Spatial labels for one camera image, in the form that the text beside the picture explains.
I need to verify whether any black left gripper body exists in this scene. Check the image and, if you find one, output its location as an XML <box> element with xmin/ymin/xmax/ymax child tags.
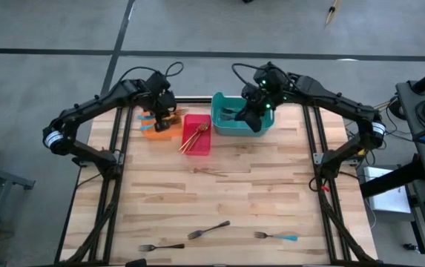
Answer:
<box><xmin>151</xmin><ymin>90</ymin><xmax>179</xmax><ymax>122</ymax></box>

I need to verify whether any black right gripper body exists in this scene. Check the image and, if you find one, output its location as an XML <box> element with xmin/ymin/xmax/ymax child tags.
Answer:
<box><xmin>240</xmin><ymin>83</ymin><xmax>274</xmax><ymax>116</ymax></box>

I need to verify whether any black fork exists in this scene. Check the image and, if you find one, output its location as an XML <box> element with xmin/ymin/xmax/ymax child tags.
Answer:
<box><xmin>187</xmin><ymin>220</ymin><xmax>231</xmax><ymax>240</ymax></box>
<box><xmin>138</xmin><ymin>243</ymin><xmax>186</xmax><ymax>253</ymax></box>

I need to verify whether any orange plastic bin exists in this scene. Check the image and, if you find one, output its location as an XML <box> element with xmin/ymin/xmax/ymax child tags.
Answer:
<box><xmin>140</xmin><ymin>107</ymin><xmax>185</xmax><ymax>141</ymax></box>

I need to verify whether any teal plastic bin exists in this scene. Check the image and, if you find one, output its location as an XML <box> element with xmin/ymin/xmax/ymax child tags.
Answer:
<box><xmin>211</xmin><ymin>91</ymin><xmax>275</xmax><ymax>137</ymax></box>

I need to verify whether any red plastic bin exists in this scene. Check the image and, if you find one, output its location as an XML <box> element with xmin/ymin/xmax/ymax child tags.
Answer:
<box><xmin>181</xmin><ymin>113</ymin><xmax>212</xmax><ymax>156</ymax></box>

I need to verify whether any wooden stick with black tip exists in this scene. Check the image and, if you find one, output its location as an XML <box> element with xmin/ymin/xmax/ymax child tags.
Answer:
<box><xmin>324</xmin><ymin>0</ymin><xmax>344</xmax><ymax>26</ymax></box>

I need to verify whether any black metal beam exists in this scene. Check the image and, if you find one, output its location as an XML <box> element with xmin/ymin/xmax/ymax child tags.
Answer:
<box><xmin>359</xmin><ymin>154</ymin><xmax>425</xmax><ymax>200</ymax></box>

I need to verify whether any gray cart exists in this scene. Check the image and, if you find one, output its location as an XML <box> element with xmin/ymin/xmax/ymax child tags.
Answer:
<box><xmin>395</xmin><ymin>59</ymin><xmax>425</xmax><ymax>185</ymax></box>

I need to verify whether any white box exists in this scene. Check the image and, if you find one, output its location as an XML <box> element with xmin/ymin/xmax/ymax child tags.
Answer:
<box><xmin>363</xmin><ymin>165</ymin><xmax>414</xmax><ymax>215</ymax></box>

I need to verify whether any gray metal desk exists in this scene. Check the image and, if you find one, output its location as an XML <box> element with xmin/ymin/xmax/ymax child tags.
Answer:
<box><xmin>0</xmin><ymin>159</ymin><xmax>37</xmax><ymax>260</ymax></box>

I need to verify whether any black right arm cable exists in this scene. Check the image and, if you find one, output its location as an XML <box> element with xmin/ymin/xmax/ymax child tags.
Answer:
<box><xmin>231</xmin><ymin>62</ymin><xmax>268</xmax><ymax>88</ymax></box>

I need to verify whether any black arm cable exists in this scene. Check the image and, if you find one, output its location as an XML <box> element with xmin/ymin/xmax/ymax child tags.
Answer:
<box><xmin>231</xmin><ymin>62</ymin><xmax>268</xmax><ymax>88</ymax></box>
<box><xmin>117</xmin><ymin>62</ymin><xmax>184</xmax><ymax>85</ymax></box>

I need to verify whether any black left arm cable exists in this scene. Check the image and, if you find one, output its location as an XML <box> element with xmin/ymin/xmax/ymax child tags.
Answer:
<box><xmin>117</xmin><ymin>62</ymin><xmax>184</xmax><ymax>85</ymax></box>

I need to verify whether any loose cable bundle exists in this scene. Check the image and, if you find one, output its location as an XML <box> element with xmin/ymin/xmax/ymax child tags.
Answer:
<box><xmin>373</xmin><ymin>94</ymin><xmax>417</xmax><ymax>144</ymax></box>

